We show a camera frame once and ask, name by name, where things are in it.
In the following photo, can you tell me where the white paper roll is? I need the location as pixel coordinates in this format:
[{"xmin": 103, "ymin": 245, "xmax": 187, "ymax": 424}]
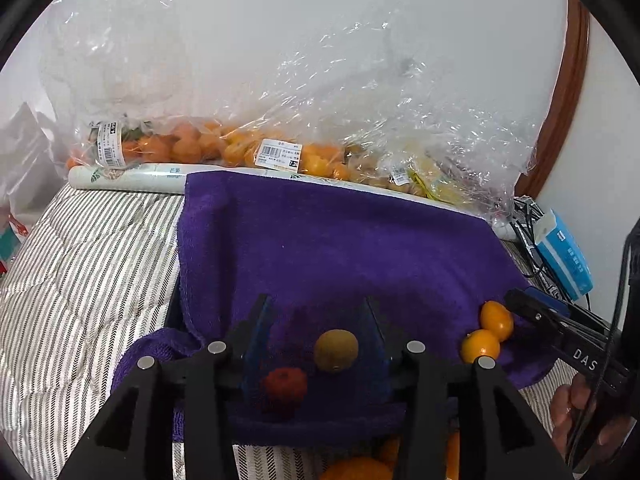
[{"xmin": 68, "ymin": 161, "xmax": 501, "ymax": 223}]

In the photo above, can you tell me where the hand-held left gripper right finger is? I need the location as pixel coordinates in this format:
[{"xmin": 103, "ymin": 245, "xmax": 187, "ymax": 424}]
[{"xmin": 362, "ymin": 296, "xmax": 573, "ymax": 480}]

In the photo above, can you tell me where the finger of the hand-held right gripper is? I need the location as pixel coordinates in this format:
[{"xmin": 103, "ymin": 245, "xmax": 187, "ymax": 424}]
[
  {"xmin": 537, "ymin": 294, "xmax": 615, "ymax": 339},
  {"xmin": 504, "ymin": 288, "xmax": 571, "ymax": 341}
]

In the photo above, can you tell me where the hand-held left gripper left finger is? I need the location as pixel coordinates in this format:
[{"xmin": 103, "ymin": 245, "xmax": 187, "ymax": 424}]
[{"xmin": 57, "ymin": 294, "xmax": 276, "ymax": 480}]

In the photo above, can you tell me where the red and white packet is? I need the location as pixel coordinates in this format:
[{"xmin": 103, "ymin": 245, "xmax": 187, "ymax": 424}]
[{"xmin": 5, "ymin": 210, "xmax": 31, "ymax": 241}]

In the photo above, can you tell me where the blue and white box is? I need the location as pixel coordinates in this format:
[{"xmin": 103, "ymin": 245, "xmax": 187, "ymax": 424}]
[{"xmin": 534, "ymin": 208, "xmax": 593, "ymax": 302}]

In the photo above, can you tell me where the clear bag of yellow produce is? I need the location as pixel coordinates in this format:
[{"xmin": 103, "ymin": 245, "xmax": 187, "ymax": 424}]
[{"xmin": 345, "ymin": 60, "xmax": 548, "ymax": 226}]

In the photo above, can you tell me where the clear bag of leafy oranges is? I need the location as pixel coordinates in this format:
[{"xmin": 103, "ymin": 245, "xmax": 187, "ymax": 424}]
[{"xmin": 37, "ymin": 0, "xmax": 236, "ymax": 168}]

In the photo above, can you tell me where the person's right hand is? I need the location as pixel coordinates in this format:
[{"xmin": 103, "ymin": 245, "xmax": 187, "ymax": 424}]
[{"xmin": 551, "ymin": 374, "xmax": 638, "ymax": 471}]

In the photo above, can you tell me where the brown wooden door frame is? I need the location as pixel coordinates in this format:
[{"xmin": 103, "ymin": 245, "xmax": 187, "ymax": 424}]
[{"xmin": 515, "ymin": 0, "xmax": 591, "ymax": 198}]

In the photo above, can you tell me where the purple towel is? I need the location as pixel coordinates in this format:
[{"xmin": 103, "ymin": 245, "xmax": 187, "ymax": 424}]
[{"xmin": 111, "ymin": 170, "xmax": 556, "ymax": 448}]

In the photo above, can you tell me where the white plastic bag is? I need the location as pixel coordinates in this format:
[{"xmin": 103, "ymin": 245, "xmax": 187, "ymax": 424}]
[{"xmin": 0, "ymin": 102, "xmax": 68, "ymax": 221}]

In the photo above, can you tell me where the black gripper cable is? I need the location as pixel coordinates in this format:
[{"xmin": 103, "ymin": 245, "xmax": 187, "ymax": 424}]
[{"xmin": 565, "ymin": 232, "xmax": 640, "ymax": 468}]

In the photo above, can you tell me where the teal and white packet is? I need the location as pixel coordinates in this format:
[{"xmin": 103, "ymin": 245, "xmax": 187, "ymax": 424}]
[{"xmin": 0, "ymin": 227, "xmax": 23, "ymax": 276}]

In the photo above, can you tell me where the small red tomato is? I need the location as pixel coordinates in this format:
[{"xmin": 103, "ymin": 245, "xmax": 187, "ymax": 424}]
[{"xmin": 263, "ymin": 367, "xmax": 308, "ymax": 403}]

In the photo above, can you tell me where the grey striped quilt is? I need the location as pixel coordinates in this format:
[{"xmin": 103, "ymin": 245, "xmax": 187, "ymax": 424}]
[{"xmin": 0, "ymin": 180, "xmax": 581, "ymax": 480}]

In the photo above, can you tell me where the yellow-green plum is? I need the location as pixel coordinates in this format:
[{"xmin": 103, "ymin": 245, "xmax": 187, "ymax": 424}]
[{"xmin": 313, "ymin": 329, "xmax": 360, "ymax": 373}]

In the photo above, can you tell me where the small oval orange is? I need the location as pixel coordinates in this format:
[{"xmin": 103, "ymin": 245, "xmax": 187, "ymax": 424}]
[
  {"xmin": 480, "ymin": 300, "xmax": 515, "ymax": 342},
  {"xmin": 460, "ymin": 329, "xmax": 501, "ymax": 365}
]

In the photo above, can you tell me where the large orange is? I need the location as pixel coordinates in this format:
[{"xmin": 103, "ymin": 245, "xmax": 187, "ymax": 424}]
[
  {"xmin": 445, "ymin": 430, "xmax": 461, "ymax": 480},
  {"xmin": 319, "ymin": 455, "xmax": 396, "ymax": 480}
]

